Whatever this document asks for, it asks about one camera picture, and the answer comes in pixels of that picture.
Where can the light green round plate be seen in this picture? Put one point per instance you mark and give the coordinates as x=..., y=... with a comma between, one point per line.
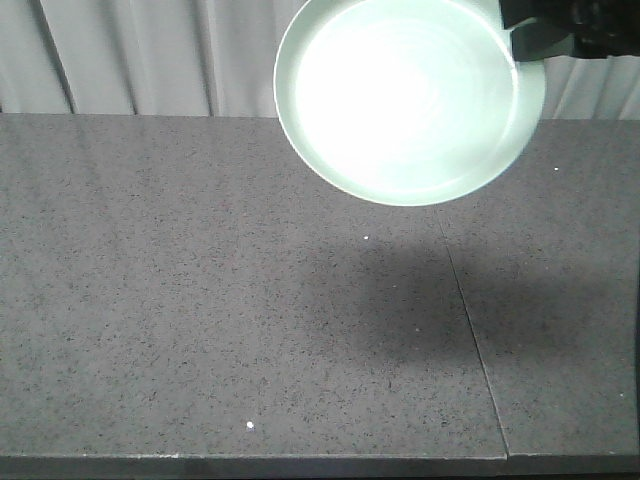
x=405, y=103

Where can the white pleated curtain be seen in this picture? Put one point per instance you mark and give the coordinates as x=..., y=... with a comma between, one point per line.
x=147, y=58

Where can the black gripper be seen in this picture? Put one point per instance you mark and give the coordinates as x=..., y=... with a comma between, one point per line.
x=577, y=29

